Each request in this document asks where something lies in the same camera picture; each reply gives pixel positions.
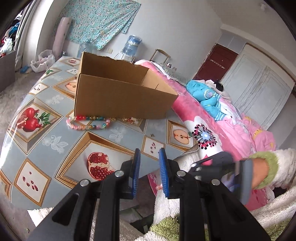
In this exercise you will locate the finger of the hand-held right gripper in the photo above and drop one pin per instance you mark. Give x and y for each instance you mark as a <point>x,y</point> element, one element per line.
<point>208,172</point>
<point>215,158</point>

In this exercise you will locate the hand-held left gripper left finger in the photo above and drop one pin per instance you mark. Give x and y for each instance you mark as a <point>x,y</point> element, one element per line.
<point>136,172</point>

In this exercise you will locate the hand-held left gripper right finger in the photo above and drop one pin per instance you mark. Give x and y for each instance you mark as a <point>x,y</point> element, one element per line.
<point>163,172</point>

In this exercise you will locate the cardboard box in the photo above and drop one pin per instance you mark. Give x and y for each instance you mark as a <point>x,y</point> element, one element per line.
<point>120,99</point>

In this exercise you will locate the person's right forearm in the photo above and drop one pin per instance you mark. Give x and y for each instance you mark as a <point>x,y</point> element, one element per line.
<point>277,166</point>

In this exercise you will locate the white and green fluffy robe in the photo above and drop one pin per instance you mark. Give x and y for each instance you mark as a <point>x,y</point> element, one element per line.
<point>266,215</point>

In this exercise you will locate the pink printed blanket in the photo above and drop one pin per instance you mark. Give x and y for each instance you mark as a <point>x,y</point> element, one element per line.
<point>208,115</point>

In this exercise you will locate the blue clothing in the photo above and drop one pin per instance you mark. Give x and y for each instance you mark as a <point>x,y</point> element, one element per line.
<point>208,97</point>

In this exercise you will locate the fruit print tablecloth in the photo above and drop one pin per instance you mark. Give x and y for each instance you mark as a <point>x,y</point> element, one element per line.
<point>57,162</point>

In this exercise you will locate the white wardrobe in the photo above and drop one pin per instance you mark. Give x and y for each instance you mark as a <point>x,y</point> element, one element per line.
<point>261,85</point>

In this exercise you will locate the dark red door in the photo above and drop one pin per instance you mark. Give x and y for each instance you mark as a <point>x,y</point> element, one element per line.
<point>215,62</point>

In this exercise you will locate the wooden chair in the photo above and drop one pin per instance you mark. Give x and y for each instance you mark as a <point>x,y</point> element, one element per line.
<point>160,55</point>

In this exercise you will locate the blue water jug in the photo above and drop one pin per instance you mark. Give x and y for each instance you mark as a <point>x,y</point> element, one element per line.
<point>131,46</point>

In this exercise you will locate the empty clear water jug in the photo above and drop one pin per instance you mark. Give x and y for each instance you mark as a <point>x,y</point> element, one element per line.
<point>85,48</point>

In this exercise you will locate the white plastic bag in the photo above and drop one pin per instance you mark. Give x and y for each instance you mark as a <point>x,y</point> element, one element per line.
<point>42,62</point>

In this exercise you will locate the blue slippers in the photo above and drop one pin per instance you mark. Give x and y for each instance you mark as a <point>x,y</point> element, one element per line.
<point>25,70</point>

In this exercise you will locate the pink rolled mat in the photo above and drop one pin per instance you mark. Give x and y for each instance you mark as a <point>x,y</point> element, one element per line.
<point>61,37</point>

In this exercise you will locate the pile of clothes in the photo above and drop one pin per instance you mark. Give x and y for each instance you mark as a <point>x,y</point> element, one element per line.
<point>8,39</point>

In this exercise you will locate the floral wall cloth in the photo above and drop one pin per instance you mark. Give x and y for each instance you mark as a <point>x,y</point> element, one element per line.
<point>99,20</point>

